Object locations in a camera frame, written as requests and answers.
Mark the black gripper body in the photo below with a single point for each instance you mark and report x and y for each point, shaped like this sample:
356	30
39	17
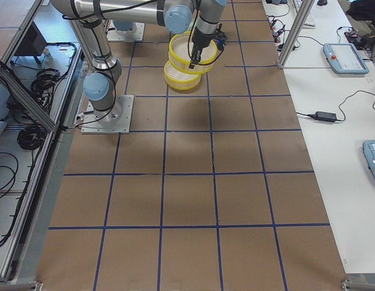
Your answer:
200	40

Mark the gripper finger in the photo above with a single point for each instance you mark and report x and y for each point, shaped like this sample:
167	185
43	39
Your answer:
192	62

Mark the yellow steamer layer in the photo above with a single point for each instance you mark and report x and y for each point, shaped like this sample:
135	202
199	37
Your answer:
179	80
180	51

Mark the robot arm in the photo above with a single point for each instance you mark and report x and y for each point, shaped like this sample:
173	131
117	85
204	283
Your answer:
124	26
93	20

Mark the black power adapter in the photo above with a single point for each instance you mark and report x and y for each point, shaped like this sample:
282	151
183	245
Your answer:
323	116

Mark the teach pendant far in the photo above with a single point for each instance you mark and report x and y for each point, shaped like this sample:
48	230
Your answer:
344	59

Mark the teach pendant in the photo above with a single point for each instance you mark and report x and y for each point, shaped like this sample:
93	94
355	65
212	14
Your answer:
369	153
344	59

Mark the black box on shelf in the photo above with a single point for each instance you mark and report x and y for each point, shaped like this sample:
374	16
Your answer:
33	43

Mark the teach pendant near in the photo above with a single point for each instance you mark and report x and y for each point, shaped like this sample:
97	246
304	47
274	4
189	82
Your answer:
369	153

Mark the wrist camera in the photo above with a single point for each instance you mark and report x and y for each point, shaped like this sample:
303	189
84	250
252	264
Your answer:
220	39

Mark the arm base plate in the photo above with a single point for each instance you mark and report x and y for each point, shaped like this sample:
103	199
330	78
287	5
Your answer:
116	32
117	121

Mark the aluminium frame post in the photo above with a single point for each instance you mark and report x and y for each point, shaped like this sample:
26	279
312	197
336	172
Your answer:
296	27

